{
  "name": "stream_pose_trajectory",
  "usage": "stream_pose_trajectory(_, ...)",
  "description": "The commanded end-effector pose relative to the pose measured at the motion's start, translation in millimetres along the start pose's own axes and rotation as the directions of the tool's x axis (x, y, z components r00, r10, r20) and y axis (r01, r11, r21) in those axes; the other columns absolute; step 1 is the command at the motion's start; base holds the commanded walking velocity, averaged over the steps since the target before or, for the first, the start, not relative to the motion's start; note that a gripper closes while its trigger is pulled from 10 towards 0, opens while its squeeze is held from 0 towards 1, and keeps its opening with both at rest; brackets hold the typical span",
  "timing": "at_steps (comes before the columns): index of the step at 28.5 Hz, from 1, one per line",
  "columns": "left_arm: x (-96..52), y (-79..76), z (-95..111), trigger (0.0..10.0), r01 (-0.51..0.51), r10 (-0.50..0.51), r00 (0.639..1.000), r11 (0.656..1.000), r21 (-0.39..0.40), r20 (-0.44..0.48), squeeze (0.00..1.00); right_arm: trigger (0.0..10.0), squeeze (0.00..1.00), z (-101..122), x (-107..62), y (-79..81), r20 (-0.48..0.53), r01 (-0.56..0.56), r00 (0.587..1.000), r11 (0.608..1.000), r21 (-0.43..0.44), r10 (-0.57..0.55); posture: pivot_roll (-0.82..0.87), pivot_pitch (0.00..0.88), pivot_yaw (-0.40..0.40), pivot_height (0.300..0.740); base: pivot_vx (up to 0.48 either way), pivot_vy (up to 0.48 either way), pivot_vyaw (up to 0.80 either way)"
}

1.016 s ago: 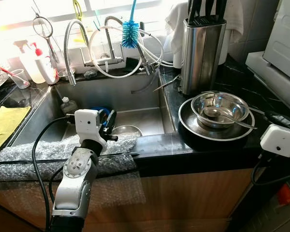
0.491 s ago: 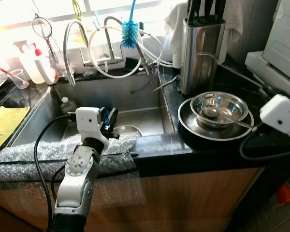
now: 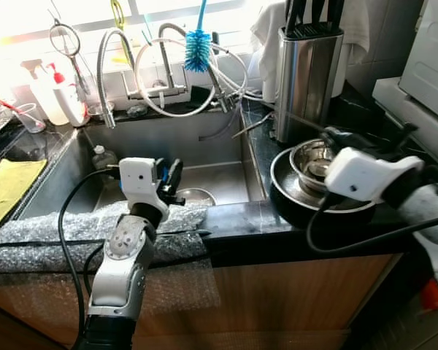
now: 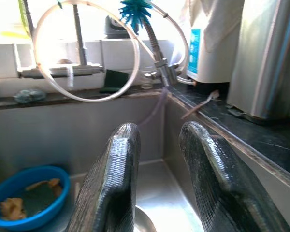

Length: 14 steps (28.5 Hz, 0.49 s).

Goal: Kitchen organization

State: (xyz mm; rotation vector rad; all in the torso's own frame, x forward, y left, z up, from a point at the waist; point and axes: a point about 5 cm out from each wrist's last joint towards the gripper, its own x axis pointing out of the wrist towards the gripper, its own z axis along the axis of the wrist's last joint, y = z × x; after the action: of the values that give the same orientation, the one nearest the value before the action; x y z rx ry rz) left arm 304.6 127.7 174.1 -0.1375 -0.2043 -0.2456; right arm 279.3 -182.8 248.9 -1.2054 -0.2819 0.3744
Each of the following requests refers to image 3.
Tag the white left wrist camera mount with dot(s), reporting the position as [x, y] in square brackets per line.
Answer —
[140, 182]

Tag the large steel plate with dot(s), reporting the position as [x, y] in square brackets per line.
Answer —
[279, 182]

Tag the clear plastic cup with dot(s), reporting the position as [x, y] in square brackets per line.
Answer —
[31, 120]

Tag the stainless steel sink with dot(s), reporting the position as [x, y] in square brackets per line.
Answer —
[204, 153]

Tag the clear bubble wrap sheet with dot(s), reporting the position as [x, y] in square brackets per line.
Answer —
[29, 233]

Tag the yellow green hanging hook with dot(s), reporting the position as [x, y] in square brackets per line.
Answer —
[112, 13]

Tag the white hanging towel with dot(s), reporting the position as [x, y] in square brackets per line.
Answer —
[266, 33]

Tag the small clear bottle white cap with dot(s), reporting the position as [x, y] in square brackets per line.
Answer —
[104, 160]

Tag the yellow cloth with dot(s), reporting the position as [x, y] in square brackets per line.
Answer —
[11, 189]

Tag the small steel bowl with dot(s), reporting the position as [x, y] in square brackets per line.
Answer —
[197, 197]

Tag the blue bottle brush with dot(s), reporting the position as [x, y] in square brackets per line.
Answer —
[198, 51]

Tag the thin red stick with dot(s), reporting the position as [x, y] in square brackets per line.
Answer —
[4, 100]

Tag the steel chopstick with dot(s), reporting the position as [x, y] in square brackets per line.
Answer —
[303, 122]

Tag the thin white tubing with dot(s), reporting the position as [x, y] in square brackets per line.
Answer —
[247, 71]

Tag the steel knife block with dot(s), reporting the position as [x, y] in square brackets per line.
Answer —
[303, 87]

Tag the orange plastic object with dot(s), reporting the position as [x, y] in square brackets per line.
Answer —
[432, 295]

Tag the thin grey stick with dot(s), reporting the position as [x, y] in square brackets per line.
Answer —
[252, 125]

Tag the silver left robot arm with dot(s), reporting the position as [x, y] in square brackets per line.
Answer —
[120, 281]

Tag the black frying pan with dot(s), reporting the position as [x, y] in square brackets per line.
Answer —
[299, 217]

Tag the white soap bottle red pump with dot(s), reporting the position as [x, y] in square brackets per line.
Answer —
[71, 106]

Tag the wooden cabinet front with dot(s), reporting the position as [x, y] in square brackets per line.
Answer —
[292, 299]

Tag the medium steel bowl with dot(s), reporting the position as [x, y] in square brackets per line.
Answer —
[306, 157]

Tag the chrome sink faucet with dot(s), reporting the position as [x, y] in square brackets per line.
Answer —
[166, 69]

